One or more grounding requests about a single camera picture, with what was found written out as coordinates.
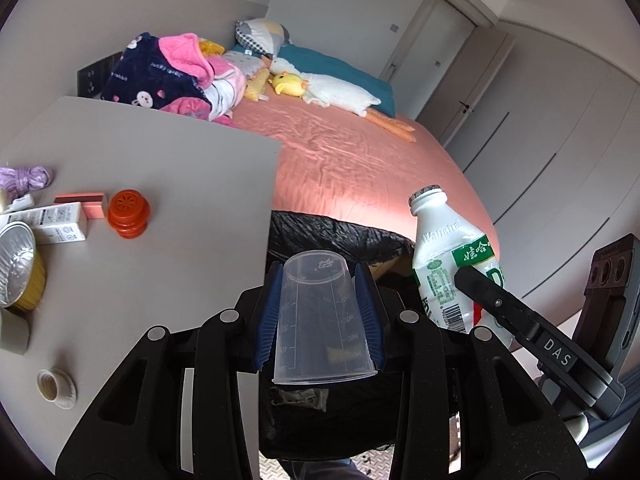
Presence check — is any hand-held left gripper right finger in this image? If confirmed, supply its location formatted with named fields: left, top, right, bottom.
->
left=354, top=262, right=586, bottom=480

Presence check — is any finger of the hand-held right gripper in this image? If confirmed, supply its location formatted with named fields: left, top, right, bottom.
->
left=454, top=265, right=627, bottom=421

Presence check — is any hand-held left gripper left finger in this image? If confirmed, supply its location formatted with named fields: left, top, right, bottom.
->
left=56, top=261, right=286, bottom=480

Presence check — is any clear plastic measuring cup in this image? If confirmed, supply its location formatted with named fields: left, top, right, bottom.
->
left=271, top=249, right=379, bottom=386

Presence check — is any white plastic milk bottle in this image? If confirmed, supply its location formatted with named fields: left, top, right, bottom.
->
left=407, top=184, right=513, bottom=351

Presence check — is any bin with black bag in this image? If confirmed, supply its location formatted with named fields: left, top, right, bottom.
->
left=257, top=210, right=416, bottom=461

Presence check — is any bed with pink sheet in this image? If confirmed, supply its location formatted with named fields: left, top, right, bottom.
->
left=215, top=80, right=501, bottom=261

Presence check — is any red round plastic container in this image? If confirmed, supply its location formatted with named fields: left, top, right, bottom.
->
left=107, top=188, right=151, bottom=241

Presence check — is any pink box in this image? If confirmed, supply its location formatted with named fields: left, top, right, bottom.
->
left=54, top=191, right=109, bottom=220

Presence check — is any white goose plush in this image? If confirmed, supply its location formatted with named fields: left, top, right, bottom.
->
left=270, top=56, right=418, bottom=143

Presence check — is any long yellow plush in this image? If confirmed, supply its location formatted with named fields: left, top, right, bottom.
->
left=245, top=67, right=271, bottom=103

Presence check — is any yellow duck plush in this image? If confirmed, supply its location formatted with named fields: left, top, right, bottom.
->
left=270, top=72, right=307, bottom=98

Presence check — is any white carton box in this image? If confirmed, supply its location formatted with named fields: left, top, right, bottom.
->
left=0, top=202, right=87, bottom=246

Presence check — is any teal pillow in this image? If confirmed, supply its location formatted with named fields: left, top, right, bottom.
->
left=277, top=44, right=396, bottom=116

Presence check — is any gold foil bowl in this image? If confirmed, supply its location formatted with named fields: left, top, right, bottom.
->
left=0, top=221, right=47, bottom=309

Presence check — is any navy printed blanket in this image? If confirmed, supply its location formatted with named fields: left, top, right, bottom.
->
left=100, top=32, right=211, bottom=111

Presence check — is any purple plastic bag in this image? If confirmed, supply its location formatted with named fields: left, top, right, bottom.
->
left=0, top=165, right=55, bottom=201

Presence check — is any checkered pillow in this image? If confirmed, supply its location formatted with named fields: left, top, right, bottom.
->
left=235, top=19, right=292, bottom=58

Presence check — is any white door with black handle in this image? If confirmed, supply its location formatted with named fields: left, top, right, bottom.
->
left=440, top=35, right=516, bottom=151

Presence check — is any black wall panel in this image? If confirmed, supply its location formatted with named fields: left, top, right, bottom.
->
left=76, top=52, right=123, bottom=97

